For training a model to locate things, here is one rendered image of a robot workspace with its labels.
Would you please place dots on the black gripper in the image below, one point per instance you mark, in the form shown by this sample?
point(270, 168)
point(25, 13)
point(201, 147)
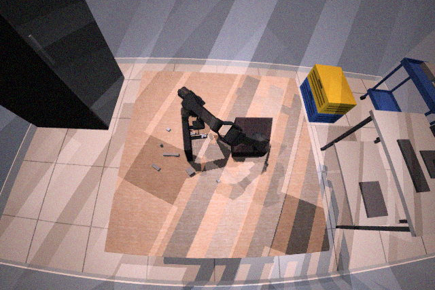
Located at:
point(198, 124)

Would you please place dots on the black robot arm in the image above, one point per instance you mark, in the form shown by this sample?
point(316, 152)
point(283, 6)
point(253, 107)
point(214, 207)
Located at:
point(235, 136)

